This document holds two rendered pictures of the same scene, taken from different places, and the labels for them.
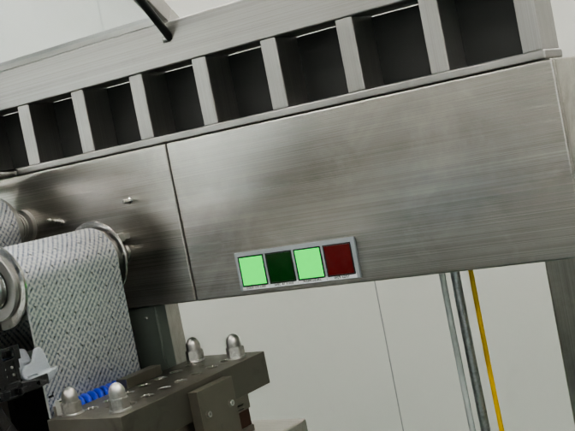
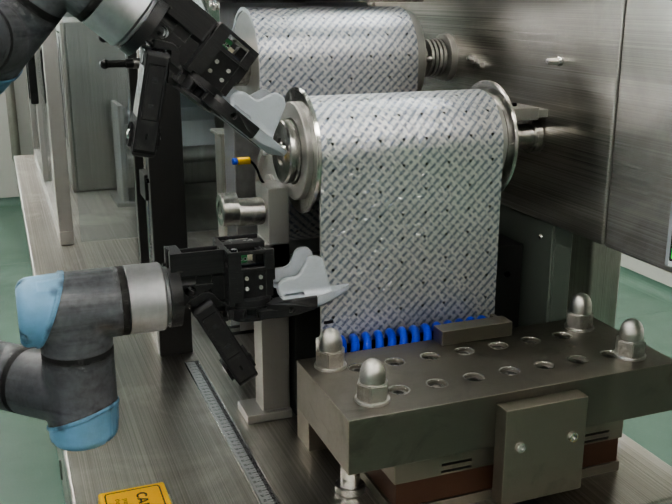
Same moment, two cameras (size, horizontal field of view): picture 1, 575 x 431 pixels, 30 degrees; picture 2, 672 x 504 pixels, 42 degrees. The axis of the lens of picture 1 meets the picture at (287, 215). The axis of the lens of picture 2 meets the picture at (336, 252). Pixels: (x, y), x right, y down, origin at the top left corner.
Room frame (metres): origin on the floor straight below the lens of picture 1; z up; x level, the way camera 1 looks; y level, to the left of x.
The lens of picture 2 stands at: (0.99, -0.13, 1.43)
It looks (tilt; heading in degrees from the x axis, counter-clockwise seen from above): 16 degrees down; 36
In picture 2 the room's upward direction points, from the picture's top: straight up
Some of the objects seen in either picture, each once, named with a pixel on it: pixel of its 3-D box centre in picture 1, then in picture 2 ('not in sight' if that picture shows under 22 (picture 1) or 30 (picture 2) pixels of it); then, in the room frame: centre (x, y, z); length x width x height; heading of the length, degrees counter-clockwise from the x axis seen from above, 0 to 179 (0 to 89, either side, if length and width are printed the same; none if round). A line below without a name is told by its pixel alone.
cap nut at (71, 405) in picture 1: (70, 400); (330, 347); (1.72, 0.40, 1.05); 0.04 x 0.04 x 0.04
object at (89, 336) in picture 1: (87, 345); (411, 264); (1.87, 0.39, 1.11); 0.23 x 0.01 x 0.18; 147
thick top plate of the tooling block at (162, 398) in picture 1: (166, 399); (485, 384); (1.84, 0.27, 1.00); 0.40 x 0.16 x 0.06; 147
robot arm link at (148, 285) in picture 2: not in sight; (147, 296); (1.61, 0.56, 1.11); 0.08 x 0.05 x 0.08; 57
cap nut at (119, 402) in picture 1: (117, 396); (372, 379); (1.68, 0.32, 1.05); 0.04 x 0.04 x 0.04
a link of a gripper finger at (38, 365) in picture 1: (40, 364); (314, 279); (1.75, 0.45, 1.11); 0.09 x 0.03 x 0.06; 145
